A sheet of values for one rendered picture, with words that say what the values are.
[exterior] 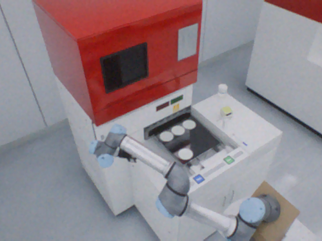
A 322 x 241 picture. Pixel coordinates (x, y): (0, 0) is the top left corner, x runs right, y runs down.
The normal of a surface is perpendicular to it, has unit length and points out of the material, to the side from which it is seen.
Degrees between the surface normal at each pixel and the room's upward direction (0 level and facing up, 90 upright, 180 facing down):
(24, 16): 90
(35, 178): 0
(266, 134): 0
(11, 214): 0
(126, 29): 90
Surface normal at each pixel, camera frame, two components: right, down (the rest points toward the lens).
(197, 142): -0.02, -0.73
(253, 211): -0.57, -0.29
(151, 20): 0.58, 0.55
